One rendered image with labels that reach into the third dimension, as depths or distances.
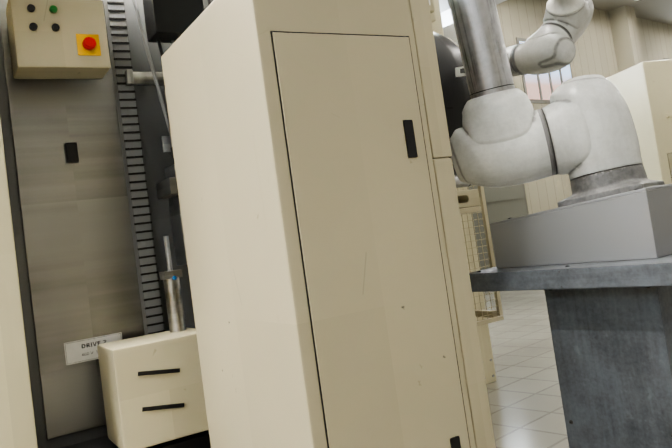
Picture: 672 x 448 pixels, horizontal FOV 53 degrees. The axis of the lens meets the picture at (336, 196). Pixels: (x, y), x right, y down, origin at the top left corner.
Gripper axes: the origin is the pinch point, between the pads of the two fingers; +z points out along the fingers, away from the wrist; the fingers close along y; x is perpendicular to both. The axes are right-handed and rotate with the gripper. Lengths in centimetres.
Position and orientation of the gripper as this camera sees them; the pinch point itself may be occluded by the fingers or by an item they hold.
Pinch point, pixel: (463, 71)
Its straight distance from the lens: 223.6
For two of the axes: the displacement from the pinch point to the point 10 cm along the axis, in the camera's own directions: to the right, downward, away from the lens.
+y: -8.6, 0.9, -5.1
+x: 0.7, 10.0, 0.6
